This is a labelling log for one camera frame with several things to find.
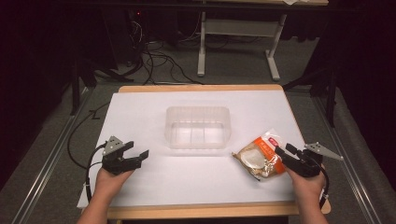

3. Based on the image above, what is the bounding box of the white-legged desk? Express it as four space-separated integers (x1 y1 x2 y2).
196 0 330 82

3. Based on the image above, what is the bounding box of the metal floor rail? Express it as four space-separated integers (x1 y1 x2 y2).
311 95 376 224
10 88 94 224

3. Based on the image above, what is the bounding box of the person's left hand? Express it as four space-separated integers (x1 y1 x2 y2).
92 167 135 203

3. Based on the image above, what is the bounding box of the tangle of black floor cables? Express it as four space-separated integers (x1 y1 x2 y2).
122 18 205 87

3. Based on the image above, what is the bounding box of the orange packaged bread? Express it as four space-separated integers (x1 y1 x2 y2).
231 128 288 182

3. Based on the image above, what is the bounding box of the black metal stand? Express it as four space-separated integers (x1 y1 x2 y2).
282 62 338 129

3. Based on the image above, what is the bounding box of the dark computer tower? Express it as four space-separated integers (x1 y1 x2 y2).
102 8 149 68

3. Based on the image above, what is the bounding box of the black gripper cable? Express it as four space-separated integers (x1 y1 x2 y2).
318 167 331 210
66 102 110 203

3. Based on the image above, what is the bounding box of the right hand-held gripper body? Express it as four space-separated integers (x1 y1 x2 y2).
289 141 345 178

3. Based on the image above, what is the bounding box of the person's right hand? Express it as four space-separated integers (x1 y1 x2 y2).
285 164 327 207

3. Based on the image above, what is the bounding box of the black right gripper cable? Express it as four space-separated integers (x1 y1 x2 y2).
318 167 331 210

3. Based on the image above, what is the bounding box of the clear plastic container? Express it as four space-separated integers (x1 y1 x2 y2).
164 105 232 150

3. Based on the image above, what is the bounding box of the white table sheet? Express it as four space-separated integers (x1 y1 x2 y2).
77 90 307 209

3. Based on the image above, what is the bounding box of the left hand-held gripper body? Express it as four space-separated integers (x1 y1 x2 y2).
101 135 143 176

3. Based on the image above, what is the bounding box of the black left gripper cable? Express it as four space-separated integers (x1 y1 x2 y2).
66 102 110 203

